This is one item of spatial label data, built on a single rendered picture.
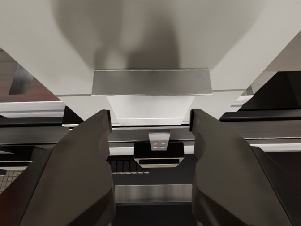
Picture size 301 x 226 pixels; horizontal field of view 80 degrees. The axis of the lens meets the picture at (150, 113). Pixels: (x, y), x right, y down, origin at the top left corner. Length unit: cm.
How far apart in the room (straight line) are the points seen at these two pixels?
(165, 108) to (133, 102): 4
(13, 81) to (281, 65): 46
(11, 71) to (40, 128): 28
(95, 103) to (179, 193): 15
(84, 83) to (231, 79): 12
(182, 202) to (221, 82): 15
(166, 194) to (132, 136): 28
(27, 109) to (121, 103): 19
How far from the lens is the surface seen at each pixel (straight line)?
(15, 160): 55
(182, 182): 76
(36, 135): 60
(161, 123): 25
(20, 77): 35
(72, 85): 17
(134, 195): 25
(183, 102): 19
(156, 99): 18
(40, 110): 34
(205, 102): 20
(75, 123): 28
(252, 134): 56
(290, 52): 40
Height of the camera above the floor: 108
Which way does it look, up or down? 22 degrees down
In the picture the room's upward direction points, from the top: 179 degrees clockwise
